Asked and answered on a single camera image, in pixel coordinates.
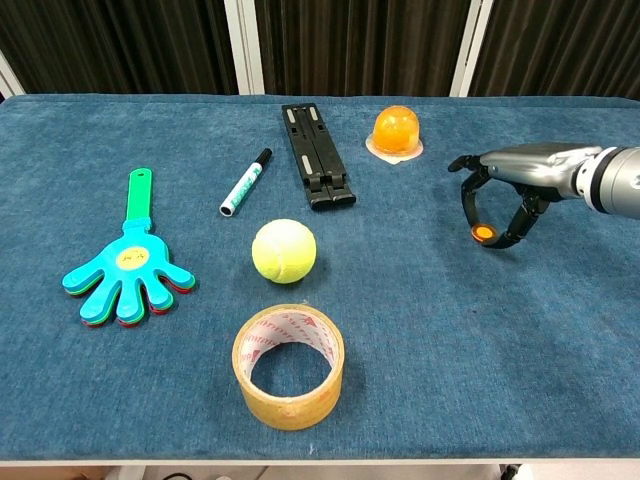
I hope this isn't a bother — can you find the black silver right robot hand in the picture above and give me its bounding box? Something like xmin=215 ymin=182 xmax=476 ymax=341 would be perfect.
xmin=448 ymin=143 xmax=604 ymax=250

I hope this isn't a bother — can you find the orange jelly cup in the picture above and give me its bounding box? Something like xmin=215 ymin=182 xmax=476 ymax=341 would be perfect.
xmin=365 ymin=105 xmax=425 ymax=163

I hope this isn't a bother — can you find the blue cloth table mat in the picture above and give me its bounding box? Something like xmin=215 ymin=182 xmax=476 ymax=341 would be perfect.
xmin=0 ymin=93 xmax=640 ymax=462

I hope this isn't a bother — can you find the black pleated curtain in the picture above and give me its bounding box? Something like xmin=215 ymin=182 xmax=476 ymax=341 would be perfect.
xmin=0 ymin=0 xmax=640 ymax=99

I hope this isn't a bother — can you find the black folding stand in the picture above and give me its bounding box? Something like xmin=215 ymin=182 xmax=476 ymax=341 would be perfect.
xmin=280 ymin=102 xmax=358 ymax=210

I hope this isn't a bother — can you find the yellow tennis ball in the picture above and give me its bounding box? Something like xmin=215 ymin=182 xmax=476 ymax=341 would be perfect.
xmin=251 ymin=218 xmax=318 ymax=285

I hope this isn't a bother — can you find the white marker with black cap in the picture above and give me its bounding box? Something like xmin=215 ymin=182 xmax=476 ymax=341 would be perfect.
xmin=218 ymin=147 xmax=274 ymax=218

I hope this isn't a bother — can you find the tan packing tape roll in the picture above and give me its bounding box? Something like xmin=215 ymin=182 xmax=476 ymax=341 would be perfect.
xmin=231 ymin=301 xmax=346 ymax=432

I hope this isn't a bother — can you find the blue green hand clapper toy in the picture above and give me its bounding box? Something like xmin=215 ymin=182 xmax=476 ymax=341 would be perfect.
xmin=61 ymin=167 xmax=197 ymax=329

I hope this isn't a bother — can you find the white frame post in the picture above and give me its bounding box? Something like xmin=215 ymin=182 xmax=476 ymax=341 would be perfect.
xmin=448 ymin=0 xmax=495 ymax=99
xmin=222 ymin=0 xmax=267 ymax=96
xmin=0 ymin=49 xmax=26 ymax=100

